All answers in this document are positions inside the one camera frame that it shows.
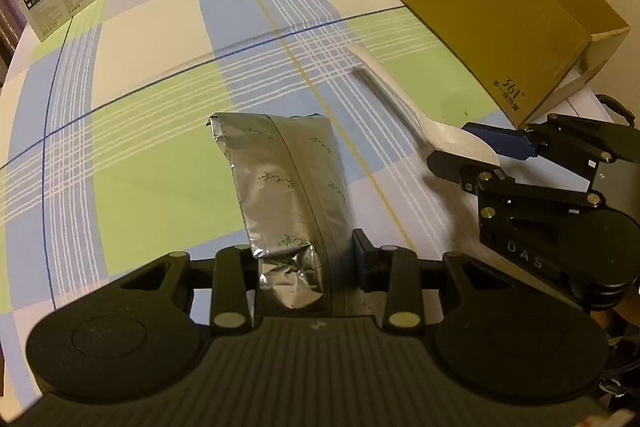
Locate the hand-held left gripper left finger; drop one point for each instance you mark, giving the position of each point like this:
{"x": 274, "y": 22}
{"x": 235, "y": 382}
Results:
{"x": 235, "y": 272}

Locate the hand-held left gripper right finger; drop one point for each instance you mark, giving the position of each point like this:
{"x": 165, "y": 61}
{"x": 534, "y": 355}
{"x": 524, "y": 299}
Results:
{"x": 361, "y": 257}

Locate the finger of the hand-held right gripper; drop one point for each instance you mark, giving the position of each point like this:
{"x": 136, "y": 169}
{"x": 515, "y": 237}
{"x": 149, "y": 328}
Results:
{"x": 450, "y": 164}
{"x": 500, "y": 139}

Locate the white plastic spoon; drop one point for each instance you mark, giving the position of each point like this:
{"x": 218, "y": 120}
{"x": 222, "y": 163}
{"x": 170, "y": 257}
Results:
{"x": 395, "y": 87}

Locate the silver foil bag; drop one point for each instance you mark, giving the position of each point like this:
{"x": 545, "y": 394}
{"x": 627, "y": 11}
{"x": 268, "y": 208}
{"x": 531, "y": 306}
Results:
{"x": 285, "y": 177}

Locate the checked tablecloth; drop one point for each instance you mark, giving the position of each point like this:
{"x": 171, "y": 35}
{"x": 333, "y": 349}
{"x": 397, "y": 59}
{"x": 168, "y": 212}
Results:
{"x": 150, "y": 157}

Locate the pinkish brown curtain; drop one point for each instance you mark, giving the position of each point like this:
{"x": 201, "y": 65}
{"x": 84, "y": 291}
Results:
{"x": 10, "y": 27}

